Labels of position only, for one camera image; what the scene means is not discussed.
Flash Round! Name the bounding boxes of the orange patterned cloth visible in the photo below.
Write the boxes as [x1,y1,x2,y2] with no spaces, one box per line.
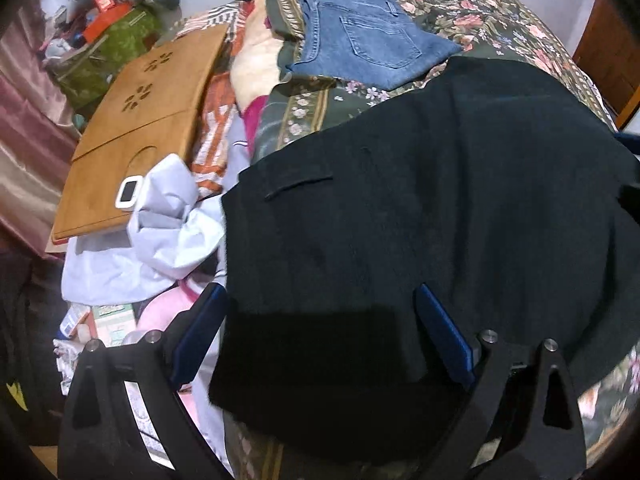
[176,0,258,200]

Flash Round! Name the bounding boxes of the cream fleece blanket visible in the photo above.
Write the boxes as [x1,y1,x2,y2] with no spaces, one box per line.
[229,7,292,111]

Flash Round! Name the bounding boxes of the wooden door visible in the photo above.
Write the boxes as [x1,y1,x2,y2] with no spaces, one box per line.
[572,0,640,133]

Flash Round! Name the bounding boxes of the green patterned bag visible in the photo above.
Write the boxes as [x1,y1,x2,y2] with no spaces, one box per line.
[50,6,163,116]

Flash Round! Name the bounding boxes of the light blue shirt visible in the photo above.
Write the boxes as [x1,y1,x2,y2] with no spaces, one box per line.
[61,153,227,305]

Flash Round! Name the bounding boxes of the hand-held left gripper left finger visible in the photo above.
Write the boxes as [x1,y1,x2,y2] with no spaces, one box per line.
[56,282,236,480]

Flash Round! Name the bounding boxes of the blue denim jeans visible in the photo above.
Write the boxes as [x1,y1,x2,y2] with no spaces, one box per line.
[289,0,463,92]

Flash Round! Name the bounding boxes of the orange red box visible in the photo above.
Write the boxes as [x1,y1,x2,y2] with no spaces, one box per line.
[82,0,135,43]

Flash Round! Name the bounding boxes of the pink cloth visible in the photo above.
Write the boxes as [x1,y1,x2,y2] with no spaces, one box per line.
[136,280,211,341]

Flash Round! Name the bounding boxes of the green white carton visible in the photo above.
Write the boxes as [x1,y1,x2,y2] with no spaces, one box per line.
[90,303,138,348]

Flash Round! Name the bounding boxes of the wooden lap desk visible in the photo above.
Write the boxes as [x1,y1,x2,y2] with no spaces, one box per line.
[50,24,231,245]

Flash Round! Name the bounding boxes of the floral bedspread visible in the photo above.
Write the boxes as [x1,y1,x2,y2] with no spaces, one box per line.
[222,0,640,480]

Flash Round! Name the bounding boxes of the small white device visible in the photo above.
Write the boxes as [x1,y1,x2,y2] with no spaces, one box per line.
[115,175,146,209]

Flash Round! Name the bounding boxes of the pink curtain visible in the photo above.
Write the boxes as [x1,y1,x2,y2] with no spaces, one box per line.
[0,0,83,261]

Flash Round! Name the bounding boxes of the black pants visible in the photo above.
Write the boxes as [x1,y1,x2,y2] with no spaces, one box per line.
[207,57,640,466]

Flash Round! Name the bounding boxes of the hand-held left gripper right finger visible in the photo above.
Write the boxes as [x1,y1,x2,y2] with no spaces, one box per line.
[414,282,587,480]

